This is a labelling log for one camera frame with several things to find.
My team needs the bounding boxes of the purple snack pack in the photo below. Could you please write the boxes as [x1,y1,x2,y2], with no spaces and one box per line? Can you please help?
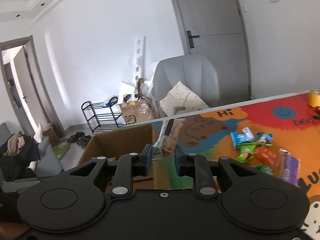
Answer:
[279,148,300,186]

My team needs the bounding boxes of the black shoe rack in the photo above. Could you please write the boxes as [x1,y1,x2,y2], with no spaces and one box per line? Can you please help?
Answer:
[81,96,126,133]

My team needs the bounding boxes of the orange red snack packet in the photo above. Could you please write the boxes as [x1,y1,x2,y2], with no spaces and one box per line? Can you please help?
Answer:
[254,146,279,168]

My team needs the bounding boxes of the grey padded chair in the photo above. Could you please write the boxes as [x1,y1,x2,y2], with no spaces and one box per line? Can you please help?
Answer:
[153,55,221,107]

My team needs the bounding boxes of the open cardboard box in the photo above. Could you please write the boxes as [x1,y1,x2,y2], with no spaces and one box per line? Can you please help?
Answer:
[77,123,196,196]

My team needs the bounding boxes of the blue green plum packet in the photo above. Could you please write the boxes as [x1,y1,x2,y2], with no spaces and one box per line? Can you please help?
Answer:
[257,132,273,145]

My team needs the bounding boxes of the green candy packet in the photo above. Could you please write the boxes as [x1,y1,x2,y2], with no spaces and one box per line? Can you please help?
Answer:
[236,142,257,163]

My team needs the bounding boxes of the grey door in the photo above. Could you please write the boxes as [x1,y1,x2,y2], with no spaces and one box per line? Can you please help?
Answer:
[172,0,251,103]

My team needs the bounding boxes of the yellow tape roll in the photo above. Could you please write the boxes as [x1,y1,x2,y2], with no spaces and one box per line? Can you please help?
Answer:
[308,89,320,108]

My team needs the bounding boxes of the dotted beige cushion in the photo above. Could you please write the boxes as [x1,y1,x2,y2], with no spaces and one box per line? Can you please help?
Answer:
[159,81,209,116]

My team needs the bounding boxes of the SF cardboard shipping box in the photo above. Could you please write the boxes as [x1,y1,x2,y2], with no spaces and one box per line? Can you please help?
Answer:
[120,99,155,125]

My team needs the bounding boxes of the colourful cartoon table mat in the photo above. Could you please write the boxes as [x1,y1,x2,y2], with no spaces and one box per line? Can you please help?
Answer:
[139,91,320,238]

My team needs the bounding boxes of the white perforated foam board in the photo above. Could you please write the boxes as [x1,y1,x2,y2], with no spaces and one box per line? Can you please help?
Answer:
[119,36,152,101]

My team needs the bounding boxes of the black door handle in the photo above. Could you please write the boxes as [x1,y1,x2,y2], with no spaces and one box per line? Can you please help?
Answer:
[187,30,200,49]

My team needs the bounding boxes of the clear nut snack pack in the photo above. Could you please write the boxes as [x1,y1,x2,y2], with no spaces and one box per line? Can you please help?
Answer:
[152,118,186,158]

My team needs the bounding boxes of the black sandals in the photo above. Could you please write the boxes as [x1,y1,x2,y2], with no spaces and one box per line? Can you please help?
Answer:
[67,132,92,148]

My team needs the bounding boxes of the blue candy packet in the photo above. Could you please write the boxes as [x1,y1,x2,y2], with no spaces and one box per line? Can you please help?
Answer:
[231,127,254,150]

